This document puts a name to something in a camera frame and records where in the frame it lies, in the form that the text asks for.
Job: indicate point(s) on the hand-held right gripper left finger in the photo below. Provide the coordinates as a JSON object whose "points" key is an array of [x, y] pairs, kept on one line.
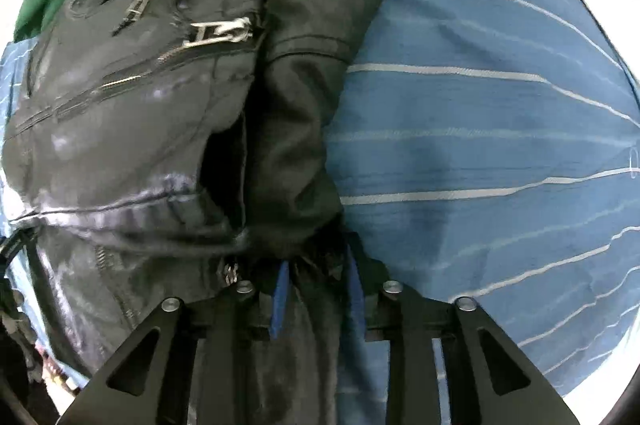
{"points": [[280, 300]]}

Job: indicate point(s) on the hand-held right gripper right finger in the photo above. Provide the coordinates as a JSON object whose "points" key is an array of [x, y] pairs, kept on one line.
{"points": [[356, 290]]}

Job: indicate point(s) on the black zippered jacket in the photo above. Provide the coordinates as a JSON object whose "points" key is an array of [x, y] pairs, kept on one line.
{"points": [[165, 130]]}

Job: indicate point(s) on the blue striped bed sheet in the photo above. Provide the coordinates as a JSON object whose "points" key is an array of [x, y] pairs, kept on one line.
{"points": [[475, 145]]}

